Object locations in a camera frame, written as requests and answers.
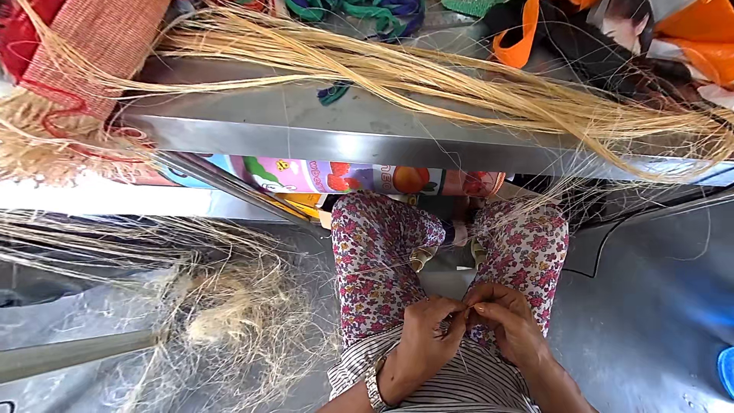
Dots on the thin pale fiber strand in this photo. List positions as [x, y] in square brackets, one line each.
[463, 357]

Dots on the person's right index finger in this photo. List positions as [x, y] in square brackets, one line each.
[492, 291]

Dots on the red woven fiber mat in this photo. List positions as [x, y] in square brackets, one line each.
[97, 51]

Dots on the bundle of straw-coloured fibers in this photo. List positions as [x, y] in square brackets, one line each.
[418, 80]

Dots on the person's body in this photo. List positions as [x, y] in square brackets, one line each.
[470, 384]

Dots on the tangled pile of pale fibers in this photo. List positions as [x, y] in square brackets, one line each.
[229, 321]

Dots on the long greyish fiber bundle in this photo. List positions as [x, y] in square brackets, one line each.
[97, 241]

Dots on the person's left forearm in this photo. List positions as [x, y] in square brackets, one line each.
[352, 400]

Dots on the black cloth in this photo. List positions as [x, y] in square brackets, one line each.
[596, 57]

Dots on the person's legs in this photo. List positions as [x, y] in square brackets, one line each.
[375, 258]

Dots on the fruit-printed plastic roll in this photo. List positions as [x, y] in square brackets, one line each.
[315, 175]

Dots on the metal shelf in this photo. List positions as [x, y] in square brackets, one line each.
[172, 201]

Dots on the person's left thumb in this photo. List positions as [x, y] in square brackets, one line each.
[457, 332]

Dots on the stainless steel table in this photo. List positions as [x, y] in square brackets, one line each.
[321, 123]

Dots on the orange and white printed bag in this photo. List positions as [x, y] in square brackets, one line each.
[697, 34]

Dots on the person's left hand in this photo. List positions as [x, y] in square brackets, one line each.
[423, 344]

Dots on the person's left index finger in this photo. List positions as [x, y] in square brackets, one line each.
[442, 305]

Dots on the red cloth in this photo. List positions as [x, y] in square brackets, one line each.
[16, 40]

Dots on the person's right hand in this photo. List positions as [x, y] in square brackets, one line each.
[519, 332]

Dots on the green woven piece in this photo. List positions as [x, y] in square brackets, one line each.
[473, 6]

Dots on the person's right forearm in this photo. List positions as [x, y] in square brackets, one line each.
[562, 390]

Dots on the green and purple cloth strips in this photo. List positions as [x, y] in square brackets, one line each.
[373, 14]

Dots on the blue plastic bucket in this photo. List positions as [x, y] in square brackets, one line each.
[727, 370]

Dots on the yellow box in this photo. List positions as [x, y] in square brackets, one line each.
[301, 201]

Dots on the person's right thumb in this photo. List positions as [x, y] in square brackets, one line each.
[491, 312]

